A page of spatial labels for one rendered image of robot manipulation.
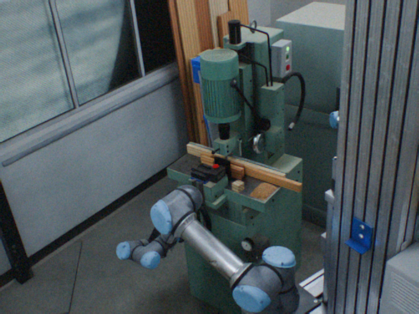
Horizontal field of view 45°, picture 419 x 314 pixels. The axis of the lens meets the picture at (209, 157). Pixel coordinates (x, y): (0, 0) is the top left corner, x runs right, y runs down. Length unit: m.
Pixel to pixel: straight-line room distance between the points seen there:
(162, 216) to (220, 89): 0.74
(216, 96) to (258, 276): 0.92
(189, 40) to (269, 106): 1.47
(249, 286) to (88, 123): 2.07
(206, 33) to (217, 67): 1.77
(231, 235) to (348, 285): 0.91
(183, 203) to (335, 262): 0.58
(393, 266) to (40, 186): 2.43
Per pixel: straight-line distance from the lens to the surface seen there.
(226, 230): 2.62
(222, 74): 2.29
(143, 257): 2.20
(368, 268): 1.75
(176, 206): 1.85
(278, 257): 1.85
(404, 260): 1.62
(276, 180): 2.45
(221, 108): 2.36
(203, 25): 4.00
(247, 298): 1.78
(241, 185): 2.42
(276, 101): 2.49
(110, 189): 3.85
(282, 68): 2.52
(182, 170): 2.62
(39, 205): 3.50
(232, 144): 2.54
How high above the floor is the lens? 2.30
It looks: 31 degrees down
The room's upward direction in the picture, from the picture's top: 5 degrees counter-clockwise
